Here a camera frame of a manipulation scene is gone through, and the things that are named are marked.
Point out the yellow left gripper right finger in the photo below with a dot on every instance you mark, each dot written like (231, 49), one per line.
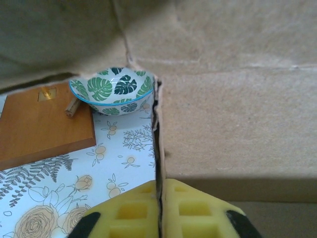
(198, 213)

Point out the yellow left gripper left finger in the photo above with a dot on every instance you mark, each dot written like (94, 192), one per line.
(123, 215)

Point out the brown cardboard box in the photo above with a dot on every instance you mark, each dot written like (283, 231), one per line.
(235, 111)

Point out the floral tablecloth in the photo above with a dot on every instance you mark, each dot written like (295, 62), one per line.
(104, 168)

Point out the wooden rack base board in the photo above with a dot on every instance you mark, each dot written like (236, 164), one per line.
(42, 129)

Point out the small wooden dowel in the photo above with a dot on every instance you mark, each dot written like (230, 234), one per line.
(72, 107)

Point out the leaf-patterned ceramic bowl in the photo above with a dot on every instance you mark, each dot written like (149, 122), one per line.
(109, 91)

